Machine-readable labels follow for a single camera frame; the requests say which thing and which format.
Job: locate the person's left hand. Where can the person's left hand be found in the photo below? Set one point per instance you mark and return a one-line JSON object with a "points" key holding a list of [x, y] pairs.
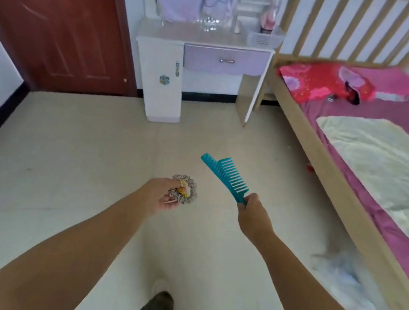
{"points": [[158, 196]]}

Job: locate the person's right hand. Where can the person's right hand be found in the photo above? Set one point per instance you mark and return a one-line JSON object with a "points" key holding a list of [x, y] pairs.
{"points": [[255, 222]]}

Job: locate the teal comb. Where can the teal comb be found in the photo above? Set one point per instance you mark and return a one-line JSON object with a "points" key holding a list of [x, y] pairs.
{"points": [[233, 180]]}

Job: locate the person's right forearm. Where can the person's right forearm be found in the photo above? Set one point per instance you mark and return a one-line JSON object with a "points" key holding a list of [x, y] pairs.
{"points": [[312, 303]]}

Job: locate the person's left forearm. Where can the person's left forearm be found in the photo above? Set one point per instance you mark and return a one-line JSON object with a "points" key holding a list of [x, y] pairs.
{"points": [[58, 261]]}

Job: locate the white dressing table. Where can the white dressing table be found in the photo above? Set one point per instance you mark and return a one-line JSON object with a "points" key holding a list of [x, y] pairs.
{"points": [[155, 99]]}

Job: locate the blue square knob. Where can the blue square knob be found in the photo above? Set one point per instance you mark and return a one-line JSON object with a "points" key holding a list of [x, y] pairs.
{"points": [[164, 80]]}

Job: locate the crumpled clear plastic bag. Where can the crumpled clear plastic bag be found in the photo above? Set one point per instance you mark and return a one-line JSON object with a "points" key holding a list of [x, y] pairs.
{"points": [[353, 286]]}

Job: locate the small metal object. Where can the small metal object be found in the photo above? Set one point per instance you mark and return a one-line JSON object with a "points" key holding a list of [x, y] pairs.
{"points": [[331, 98]]}

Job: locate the cream blanket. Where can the cream blanket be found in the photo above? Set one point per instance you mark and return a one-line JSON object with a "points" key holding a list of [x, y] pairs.
{"points": [[387, 161]]}

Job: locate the red floral pillow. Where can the red floral pillow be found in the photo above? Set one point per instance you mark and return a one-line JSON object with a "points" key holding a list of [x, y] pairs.
{"points": [[315, 81]]}

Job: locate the clear glass dish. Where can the clear glass dish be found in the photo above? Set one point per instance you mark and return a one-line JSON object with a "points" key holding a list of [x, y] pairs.
{"points": [[209, 23]]}

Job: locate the white plastic basket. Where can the white plastic basket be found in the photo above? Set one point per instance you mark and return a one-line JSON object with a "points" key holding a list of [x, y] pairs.
{"points": [[264, 39]]}

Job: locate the purple bed sheet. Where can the purple bed sheet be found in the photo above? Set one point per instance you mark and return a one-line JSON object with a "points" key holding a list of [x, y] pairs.
{"points": [[406, 110]]}

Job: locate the pink bottle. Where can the pink bottle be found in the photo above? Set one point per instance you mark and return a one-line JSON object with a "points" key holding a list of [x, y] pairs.
{"points": [[270, 17]]}

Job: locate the red-brown wooden door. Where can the red-brown wooden door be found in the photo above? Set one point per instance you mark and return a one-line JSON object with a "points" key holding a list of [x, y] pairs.
{"points": [[56, 16]]}

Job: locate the light wooden bed frame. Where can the light wooden bed frame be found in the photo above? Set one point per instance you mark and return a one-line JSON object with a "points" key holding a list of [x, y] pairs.
{"points": [[338, 180]]}

